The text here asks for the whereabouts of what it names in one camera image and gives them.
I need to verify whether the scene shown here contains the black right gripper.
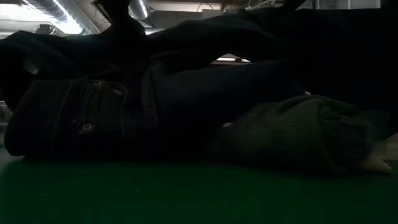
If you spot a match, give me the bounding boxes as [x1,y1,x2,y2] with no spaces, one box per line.
[278,0,308,14]

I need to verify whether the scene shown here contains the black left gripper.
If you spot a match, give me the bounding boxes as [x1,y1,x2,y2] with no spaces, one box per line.
[91,0,147,41]

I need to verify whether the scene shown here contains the dark blue denim jeans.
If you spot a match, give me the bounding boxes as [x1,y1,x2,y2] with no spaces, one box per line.
[0,7,398,162]

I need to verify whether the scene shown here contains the dark green garment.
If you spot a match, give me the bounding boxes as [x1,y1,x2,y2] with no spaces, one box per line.
[214,94,393,175]

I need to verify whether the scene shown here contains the beige shorts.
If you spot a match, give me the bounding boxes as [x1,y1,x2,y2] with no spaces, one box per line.
[357,146,393,174]

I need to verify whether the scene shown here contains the green table mat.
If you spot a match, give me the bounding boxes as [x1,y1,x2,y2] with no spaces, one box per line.
[0,154,398,224]

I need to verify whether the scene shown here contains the smooth silver ventilation duct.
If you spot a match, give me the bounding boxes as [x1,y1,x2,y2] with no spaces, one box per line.
[129,0,150,20]

